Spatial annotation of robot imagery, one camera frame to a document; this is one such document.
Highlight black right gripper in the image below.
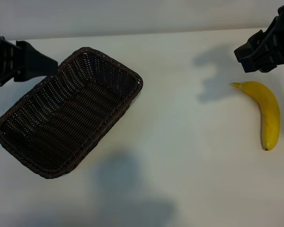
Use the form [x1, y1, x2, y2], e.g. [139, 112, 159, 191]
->
[234, 0, 284, 74]

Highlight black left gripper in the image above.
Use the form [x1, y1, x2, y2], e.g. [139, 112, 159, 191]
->
[0, 26, 59, 87]

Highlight dark brown wicker basket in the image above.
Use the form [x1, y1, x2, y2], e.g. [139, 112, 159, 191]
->
[0, 46, 144, 180]

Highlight yellow banana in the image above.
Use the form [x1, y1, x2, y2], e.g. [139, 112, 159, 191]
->
[231, 80, 281, 151]

